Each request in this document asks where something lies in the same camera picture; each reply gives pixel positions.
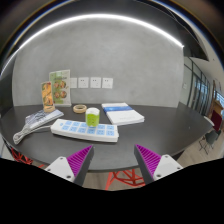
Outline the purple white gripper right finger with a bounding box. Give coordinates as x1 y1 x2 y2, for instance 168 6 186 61
134 144 182 184

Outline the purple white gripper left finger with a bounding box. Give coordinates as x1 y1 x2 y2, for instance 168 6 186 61
46 145 94 186

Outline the green white charger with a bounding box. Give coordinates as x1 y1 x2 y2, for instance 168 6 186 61
85 107 100 127

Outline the red metal chair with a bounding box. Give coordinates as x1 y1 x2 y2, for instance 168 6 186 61
105 169 145 190

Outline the white power strip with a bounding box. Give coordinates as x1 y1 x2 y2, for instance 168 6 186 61
51 119 119 142

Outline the red chair at left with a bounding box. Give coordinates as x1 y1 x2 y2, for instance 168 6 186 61
10 147 46 169

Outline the tape roll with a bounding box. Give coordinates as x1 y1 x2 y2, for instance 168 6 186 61
73 104 87 114

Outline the grey magazine booklet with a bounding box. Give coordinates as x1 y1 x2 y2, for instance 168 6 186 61
25 109 64 130

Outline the white book blue band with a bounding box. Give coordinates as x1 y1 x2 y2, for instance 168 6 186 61
102 103 145 126

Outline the dark chair at right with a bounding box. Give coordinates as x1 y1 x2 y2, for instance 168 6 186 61
199 130 220 153

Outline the small food menu stand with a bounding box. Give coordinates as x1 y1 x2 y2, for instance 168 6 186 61
41 81 55 113

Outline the tall green menu card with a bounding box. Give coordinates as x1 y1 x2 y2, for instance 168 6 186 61
49 70 71 106

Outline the ceiling light strip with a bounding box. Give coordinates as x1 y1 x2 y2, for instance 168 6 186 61
0 14 184 79

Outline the white coiled power cable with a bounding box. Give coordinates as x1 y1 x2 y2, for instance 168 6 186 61
12 122 53 145

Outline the white wall socket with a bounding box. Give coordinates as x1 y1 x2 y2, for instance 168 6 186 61
102 78 113 89
90 77 101 88
70 78 77 88
78 77 89 88

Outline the white wall socket left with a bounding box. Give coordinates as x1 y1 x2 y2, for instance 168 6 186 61
70 78 77 88

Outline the white wall socket right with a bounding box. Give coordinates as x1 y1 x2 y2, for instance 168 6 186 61
102 78 113 89

